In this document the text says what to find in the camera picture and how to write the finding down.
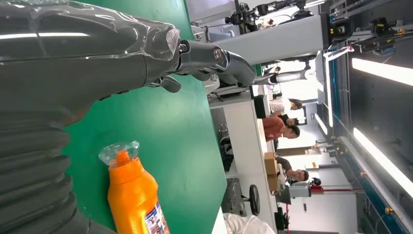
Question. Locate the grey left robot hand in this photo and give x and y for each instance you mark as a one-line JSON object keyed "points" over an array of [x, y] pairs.
{"points": [[71, 55]]}

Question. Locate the orange detergent bottle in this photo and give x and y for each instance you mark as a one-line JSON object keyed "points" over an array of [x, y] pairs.
{"points": [[132, 197]]}

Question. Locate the white office desk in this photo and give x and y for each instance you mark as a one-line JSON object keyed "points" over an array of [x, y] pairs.
{"points": [[248, 145]]}

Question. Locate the person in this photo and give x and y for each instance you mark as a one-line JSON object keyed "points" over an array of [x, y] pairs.
{"points": [[285, 104], [277, 127], [292, 172], [245, 225]]}

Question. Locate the brown cardboard box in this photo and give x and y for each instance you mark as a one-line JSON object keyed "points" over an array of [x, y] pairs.
{"points": [[273, 182], [270, 163]]}

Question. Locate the black chair wheel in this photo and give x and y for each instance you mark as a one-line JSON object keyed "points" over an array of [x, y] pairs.
{"points": [[254, 200]]}

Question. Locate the white ceiling light strip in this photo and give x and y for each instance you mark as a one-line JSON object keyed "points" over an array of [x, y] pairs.
{"points": [[384, 71], [384, 161]]}

